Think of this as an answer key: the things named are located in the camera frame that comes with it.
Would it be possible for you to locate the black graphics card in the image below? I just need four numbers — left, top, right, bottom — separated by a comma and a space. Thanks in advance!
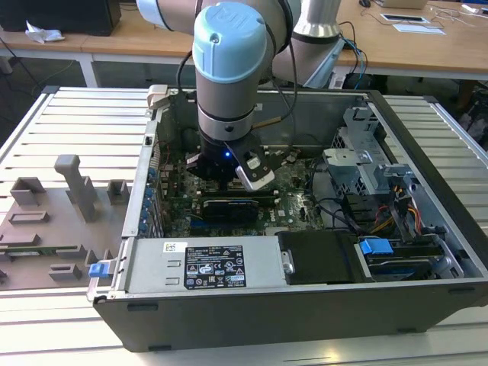
201, 197, 261, 221

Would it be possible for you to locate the beige case latch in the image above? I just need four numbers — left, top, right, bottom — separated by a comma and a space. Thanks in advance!
146, 84, 170, 111

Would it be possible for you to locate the green motherboard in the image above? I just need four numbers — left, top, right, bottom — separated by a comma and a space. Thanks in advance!
155, 146, 331, 239

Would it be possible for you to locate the black power supply label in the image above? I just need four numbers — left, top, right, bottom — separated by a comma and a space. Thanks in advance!
184, 245, 248, 290

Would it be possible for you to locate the silver power supply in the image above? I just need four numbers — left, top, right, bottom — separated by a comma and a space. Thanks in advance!
114, 235, 287, 294

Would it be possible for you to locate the silver drive cage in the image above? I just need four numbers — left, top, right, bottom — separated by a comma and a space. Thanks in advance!
321, 105, 420, 199

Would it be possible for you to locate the grey parts rack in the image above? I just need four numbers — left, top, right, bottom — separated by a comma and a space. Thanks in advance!
0, 154, 133, 293

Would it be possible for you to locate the black plastic shroud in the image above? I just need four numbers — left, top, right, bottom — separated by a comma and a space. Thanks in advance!
274, 230, 374, 287

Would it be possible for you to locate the black power connector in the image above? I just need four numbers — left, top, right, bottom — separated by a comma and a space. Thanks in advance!
342, 194, 369, 224

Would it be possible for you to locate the wooden desk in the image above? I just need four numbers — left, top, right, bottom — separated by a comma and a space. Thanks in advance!
0, 0, 488, 83

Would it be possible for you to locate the blue case latch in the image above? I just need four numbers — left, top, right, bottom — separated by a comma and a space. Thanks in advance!
88, 260, 111, 279

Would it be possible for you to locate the black PC case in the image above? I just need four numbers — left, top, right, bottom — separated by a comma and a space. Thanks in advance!
86, 84, 488, 354

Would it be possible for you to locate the blue disk carrier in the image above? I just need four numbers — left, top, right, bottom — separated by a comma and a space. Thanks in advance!
358, 236, 419, 281

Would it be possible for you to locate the green RAM stick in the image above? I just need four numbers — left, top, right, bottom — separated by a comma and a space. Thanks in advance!
0, 246, 79, 257

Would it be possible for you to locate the crumpled white paper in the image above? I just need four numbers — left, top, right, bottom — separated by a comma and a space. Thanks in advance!
24, 19, 66, 43

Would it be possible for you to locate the black monitor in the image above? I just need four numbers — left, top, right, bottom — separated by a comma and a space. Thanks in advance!
0, 0, 123, 38

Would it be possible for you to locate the white framed tablet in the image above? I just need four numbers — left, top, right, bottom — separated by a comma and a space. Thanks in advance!
380, 12, 427, 25

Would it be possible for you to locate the white paper sheet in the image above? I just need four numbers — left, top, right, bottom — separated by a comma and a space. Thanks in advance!
392, 22, 448, 37

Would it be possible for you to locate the beige flat box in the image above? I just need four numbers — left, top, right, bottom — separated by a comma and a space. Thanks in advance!
382, 0, 436, 11

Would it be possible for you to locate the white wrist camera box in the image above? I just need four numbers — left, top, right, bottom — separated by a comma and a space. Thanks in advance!
223, 141, 276, 193

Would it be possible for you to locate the black wire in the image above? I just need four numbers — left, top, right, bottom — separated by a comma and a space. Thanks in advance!
307, 154, 326, 214
315, 204, 361, 233

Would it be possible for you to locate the silver metal handle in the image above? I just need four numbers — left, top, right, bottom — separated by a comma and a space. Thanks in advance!
280, 249, 297, 276

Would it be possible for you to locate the blue cable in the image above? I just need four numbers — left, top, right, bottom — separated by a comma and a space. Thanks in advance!
345, 37, 370, 91

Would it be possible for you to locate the orange wire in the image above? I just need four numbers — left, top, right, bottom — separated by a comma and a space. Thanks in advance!
404, 205, 421, 232

